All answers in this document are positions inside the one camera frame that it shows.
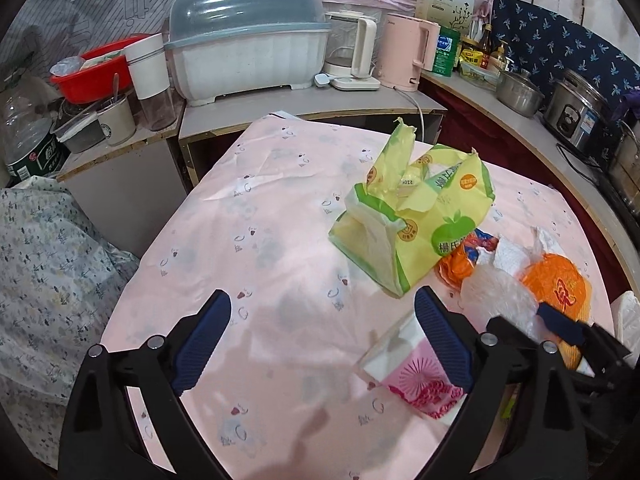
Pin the grey striped sheet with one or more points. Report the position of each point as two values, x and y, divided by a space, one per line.
100 5

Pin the steel steamer pot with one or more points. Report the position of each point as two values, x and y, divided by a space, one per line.
627 160

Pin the white blender cup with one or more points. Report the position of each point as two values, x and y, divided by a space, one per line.
147 75

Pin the grey kitchen counter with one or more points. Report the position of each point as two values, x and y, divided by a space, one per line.
525 130

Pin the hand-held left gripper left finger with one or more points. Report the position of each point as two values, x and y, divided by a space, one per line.
202 345

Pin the large green label water bottle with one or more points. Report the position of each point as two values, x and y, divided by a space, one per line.
30 155

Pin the oil bottle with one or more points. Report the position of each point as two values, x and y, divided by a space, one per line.
499 57

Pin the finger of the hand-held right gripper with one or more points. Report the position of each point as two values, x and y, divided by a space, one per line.
557 322
510 330

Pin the orange and blue wrapper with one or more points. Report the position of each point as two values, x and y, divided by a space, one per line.
455 267

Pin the white paper cup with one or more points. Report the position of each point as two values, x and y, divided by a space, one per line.
117 122

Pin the blue patterned cloth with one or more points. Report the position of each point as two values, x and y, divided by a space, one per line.
550 40

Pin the metal spoon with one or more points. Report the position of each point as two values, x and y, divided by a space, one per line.
115 87

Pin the pink electric kettle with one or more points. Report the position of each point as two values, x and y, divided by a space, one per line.
400 50

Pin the yellow label jar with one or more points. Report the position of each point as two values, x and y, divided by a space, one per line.
474 55

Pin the low wooden cabinet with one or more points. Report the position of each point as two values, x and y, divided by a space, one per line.
125 185

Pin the clear plastic container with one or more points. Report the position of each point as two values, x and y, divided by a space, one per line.
82 135

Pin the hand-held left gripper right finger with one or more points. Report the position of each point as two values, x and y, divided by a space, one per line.
445 340

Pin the white power plug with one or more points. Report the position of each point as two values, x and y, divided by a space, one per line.
322 80

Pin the steel pot with lid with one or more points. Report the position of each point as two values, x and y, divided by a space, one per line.
520 95

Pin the pink tissue packet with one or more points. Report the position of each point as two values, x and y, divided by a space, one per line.
405 375

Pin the white dish rack grey cover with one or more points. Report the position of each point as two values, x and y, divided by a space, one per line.
240 60

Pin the purple cloth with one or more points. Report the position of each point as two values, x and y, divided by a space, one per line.
625 105

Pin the steel rice cooker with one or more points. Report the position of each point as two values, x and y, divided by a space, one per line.
575 110

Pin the red plastic basin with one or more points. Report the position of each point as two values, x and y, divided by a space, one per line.
85 87

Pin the translucent plastic bag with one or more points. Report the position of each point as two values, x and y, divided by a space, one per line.
495 295

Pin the green can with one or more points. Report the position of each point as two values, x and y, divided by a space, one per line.
446 52

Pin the floral cloth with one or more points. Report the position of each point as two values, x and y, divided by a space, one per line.
50 270

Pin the white and green carton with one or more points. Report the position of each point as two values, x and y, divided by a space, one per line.
442 2

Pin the round orange wrapper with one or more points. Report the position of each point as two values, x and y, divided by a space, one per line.
550 280

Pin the pink patterned tablecloth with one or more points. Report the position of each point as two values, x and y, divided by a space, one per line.
250 260

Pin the dark sauce bottle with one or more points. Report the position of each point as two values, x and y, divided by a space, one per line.
486 37

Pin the grey top wooden cabinet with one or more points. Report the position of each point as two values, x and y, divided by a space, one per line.
300 110

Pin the yellow plastic bag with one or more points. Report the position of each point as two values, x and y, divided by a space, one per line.
380 240

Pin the white plastic bag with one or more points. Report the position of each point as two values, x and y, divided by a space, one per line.
627 315

